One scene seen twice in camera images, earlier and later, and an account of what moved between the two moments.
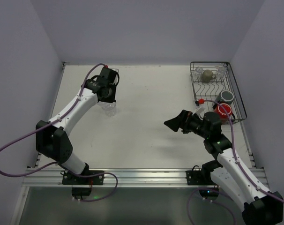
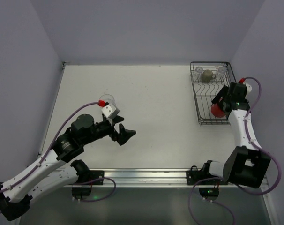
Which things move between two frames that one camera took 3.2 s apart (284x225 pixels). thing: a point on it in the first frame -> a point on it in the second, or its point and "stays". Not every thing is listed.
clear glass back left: (198, 73) stays
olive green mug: (207, 76) stays
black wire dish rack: (215, 90) stays
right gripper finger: (179, 122) -> (220, 94)
